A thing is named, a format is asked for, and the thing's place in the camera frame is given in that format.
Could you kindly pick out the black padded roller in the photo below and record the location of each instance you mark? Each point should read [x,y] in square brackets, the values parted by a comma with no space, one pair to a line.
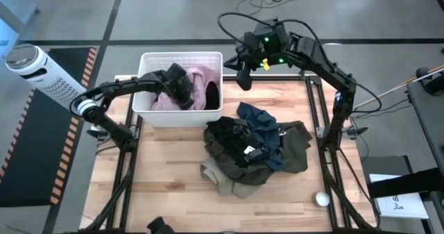
[433,83]

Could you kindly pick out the white tower air purifier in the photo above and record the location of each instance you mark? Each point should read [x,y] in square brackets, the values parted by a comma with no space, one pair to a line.
[45,76]

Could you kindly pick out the pink garment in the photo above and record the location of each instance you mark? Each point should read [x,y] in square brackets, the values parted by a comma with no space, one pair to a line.
[199,84]

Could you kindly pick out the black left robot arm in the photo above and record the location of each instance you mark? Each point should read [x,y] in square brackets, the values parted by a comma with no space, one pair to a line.
[121,84]

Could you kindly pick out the white yellow rod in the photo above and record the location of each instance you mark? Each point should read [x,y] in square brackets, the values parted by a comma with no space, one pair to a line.
[388,92]

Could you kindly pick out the black aluminium frame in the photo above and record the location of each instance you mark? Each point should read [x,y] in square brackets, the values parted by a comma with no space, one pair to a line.
[333,192]

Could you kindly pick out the black orange-striped floor mat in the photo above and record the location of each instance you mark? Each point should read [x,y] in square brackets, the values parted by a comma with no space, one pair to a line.
[31,157]

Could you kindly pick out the yellow tag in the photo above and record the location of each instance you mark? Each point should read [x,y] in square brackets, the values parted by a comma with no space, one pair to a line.
[265,64]

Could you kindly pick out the dark olive garment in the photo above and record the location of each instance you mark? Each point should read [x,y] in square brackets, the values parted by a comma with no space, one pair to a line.
[295,147]

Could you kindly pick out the pale blue furniture piece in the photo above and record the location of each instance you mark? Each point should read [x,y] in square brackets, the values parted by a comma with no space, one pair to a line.
[14,25]

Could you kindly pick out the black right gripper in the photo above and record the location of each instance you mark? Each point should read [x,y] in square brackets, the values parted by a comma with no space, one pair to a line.
[255,46]

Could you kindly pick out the black garment with white label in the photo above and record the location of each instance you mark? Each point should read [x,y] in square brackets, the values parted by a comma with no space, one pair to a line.
[232,140]

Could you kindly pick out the black side table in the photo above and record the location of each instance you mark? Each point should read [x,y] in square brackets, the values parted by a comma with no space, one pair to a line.
[428,119]

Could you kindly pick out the black flat bar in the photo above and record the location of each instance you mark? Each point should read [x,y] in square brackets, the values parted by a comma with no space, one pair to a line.
[406,183]

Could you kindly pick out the white printed paper sheet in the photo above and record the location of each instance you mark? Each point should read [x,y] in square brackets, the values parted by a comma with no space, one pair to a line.
[399,204]

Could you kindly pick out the black rounded object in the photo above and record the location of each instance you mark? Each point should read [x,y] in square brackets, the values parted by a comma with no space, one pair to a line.
[159,226]

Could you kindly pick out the dark grey floor panel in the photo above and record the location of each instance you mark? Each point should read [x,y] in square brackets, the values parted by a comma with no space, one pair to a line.
[385,164]

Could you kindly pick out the black table clamp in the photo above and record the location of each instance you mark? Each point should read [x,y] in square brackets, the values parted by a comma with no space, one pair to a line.
[98,134]
[357,131]

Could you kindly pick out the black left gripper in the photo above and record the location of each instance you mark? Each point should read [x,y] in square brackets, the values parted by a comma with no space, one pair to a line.
[177,77]

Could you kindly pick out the navy blue garment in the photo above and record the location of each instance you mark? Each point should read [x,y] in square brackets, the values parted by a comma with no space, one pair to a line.
[263,126]

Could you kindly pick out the white plastic bin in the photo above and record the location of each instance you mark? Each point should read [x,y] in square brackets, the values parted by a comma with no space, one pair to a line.
[180,117]

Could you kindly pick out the white balled sock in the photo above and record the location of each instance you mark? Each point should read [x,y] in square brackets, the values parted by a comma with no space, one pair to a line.
[322,199]

